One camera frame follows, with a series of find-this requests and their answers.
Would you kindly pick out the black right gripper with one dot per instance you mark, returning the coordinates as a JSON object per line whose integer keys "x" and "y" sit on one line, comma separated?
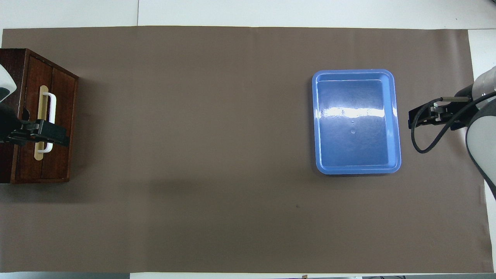
{"x": 455, "y": 116}

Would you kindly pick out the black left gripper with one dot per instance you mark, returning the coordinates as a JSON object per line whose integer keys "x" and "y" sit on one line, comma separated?
{"x": 17, "y": 131}

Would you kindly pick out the dark wooden drawer cabinet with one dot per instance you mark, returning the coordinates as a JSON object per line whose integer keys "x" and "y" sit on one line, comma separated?
{"x": 64, "y": 162}

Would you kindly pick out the blue plastic tray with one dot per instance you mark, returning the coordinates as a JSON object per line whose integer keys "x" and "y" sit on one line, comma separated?
{"x": 356, "y": 147}

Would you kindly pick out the brown table mat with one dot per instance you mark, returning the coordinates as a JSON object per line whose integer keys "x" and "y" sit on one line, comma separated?
{"x": 193, "y": 155}

